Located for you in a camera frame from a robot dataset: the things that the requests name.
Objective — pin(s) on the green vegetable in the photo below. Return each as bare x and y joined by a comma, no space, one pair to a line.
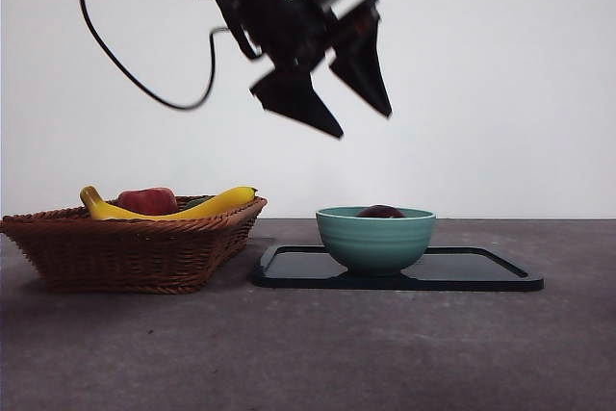
196,203

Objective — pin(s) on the yellow banana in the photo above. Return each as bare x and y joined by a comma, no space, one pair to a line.
226,200

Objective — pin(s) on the brown wicker basket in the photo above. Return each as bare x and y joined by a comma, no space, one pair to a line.
125,257

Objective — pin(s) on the teal ceramic bowl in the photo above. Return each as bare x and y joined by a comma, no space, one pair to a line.
375,242

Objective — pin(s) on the red apple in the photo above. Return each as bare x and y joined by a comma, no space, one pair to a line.
146,200

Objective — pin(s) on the dark rectangular tray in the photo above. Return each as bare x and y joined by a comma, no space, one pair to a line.
462,269

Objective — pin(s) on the dark purple plum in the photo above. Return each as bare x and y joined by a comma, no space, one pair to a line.
380,212

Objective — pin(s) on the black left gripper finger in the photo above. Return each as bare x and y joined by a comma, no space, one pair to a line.
366,59
298,98

